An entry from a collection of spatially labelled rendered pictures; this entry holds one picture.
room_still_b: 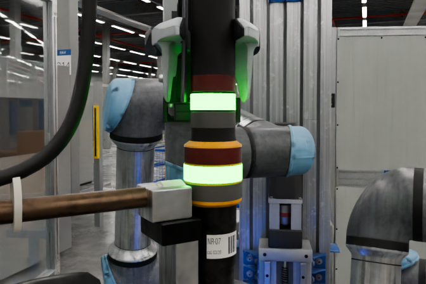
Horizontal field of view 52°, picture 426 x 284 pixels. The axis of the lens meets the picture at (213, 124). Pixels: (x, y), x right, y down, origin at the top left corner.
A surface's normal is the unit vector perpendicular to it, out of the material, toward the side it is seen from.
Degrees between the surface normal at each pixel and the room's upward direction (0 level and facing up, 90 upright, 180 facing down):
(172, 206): 90
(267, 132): 37
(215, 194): 90
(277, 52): 90
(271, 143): 66
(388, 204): 76
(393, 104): 90
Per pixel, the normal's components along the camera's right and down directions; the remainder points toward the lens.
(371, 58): -0.07, 0.04
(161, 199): 0.51, 0.03
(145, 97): 0.33, -0.20
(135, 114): 0.29, 0.28
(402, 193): -0.50, -0.39
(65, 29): -0.33, 0.03
